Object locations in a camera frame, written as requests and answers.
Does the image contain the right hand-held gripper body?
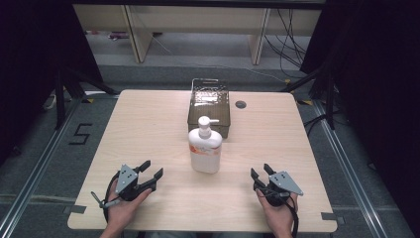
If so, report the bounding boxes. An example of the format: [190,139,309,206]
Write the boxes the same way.
[254,170,304,208]

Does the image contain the grey cable strap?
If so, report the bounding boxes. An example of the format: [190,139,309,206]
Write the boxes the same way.
[90,190,117,210]

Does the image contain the black tripod stand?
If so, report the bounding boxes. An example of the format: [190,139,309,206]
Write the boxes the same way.
[279,60,339,131]
[52,63,121,131]

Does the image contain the metal floor rail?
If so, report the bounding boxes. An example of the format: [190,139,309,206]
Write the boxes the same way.
[0,95,85,238]
[311,98,392,238]

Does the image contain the dark curtain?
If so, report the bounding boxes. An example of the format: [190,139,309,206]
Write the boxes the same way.
[299,0,420,230]
[0,0,104,167]

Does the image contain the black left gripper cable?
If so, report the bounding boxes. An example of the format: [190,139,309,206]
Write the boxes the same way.
[102,171,121,223]

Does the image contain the white pump bottle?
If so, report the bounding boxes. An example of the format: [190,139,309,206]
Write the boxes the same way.
[187,115,224,175]

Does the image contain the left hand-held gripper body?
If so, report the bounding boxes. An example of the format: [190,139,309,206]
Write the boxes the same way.
[113,164,158,202]

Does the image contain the bundle of black cables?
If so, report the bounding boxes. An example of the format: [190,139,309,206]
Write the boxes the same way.
[263,8,310,79]

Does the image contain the black floor cable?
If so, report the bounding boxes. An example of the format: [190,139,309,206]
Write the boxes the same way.
[302,111,329,137]

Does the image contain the person's right hand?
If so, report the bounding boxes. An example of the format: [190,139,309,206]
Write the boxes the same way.
[256,188,300,235]

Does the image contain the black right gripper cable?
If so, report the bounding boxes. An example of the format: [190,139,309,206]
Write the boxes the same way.
[282,193,300,238]

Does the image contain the clear dark plastic box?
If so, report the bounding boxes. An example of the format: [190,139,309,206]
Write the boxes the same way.
[186,77,232,140]

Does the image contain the person's left hand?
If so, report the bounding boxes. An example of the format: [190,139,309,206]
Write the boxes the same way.
[106,179,154,230]

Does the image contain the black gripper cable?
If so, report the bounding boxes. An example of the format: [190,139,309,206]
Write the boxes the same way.
[102,171,121,223]
[282,193,300,238]

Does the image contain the grey tape piece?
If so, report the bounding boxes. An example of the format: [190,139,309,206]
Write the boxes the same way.
[62,204,88,215]
[320,211,347,226]

